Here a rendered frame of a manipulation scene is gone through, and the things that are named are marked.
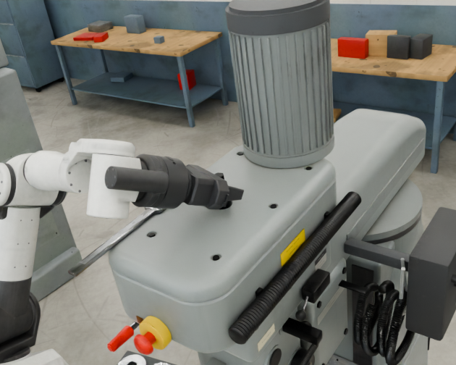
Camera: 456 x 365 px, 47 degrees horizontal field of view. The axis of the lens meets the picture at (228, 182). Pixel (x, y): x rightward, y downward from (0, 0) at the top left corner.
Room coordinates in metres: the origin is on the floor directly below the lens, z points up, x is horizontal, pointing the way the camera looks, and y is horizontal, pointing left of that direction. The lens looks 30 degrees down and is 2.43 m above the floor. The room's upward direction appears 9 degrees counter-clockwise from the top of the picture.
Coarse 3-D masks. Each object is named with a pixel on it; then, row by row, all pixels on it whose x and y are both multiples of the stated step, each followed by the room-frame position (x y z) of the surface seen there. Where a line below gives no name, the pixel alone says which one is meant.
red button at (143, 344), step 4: (148, 332) 0.67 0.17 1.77; (136, 336) 0.66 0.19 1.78; (140, 336) 0.65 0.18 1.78; (144, 336) 0.66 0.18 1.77; (148, 336) 0.66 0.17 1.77; (152, 336) 0.66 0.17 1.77; (136, 340) 0.65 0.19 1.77; (140, 340) 0.65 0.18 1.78; (144, 340) 0.64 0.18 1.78; (148, 340) 0.64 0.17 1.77; (152, 340) 0.65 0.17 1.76; (136, 344) 0.65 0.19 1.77; (140, 344) 0.64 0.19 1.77; (144, 344) 0.64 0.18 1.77; (148, 344) 0.64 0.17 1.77; (152, 344) 0.65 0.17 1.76; (136, 348) 0.65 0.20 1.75; (140, 348) 0.64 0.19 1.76; (144, 348) 0.64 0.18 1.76; (148, 348) 0.64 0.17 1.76; (152, 348) 0.64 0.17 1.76; (140, 352) 0.65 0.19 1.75; (144, 352) 0.64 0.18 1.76; (148, 352) 0.64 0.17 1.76; (152, 352) 0.64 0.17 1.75
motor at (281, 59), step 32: (256, 0) 1.05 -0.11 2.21; (288, 0) 1.01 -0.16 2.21; (320, 0) 0.98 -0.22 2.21; (256, 32) 0.96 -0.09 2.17; (288, 32) 0.94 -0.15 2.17; (320, 32) 0.97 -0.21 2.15; (256, 64) 0.97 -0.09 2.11; (288, 64) 0.94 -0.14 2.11; (320, 64) 0.96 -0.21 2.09; (256, 96) 0.97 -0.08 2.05; (288, 96) 0.95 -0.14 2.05; (320, 96) 0.97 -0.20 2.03; (256, 128) 0.98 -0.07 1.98; (288, 128) 0.95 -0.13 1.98; (320, 128) 0.97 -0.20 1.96; (256, 160) 0.98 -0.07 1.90; (288, 160) 0.94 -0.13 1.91
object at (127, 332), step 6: (132, 324) 0.76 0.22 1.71; (138, 324) 0.76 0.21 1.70; (126, 330) 0.74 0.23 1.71; (132, 330) 0.75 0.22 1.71; (120, 336) 0.73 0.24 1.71; (126, 336) 0.73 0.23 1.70; (114, 342) 0.72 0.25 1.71; (120, 342) 0.72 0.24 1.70; (108, 348) 0.72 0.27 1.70; (114, 348) 0.71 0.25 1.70
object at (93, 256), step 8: (152, 208) 0.86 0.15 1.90; (144, 216) 0.84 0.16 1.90; (128, 224) 0.82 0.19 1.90; (136, 224) 0.82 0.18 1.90; (120, 232) 0.79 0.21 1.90; (128, 232) 0.79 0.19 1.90; (112, 240) 0.77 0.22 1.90; (120, 240) 0.78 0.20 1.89; (96, 248) 0.76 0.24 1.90; (104, 248) 0.75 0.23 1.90; (88, 256) 0.74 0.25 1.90; (96, 256) 0.73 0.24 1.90; (80, 264) 0.72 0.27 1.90; (88, 264) 0.72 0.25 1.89; (72, 272) 0.70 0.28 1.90; (80, 272) 0.70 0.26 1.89
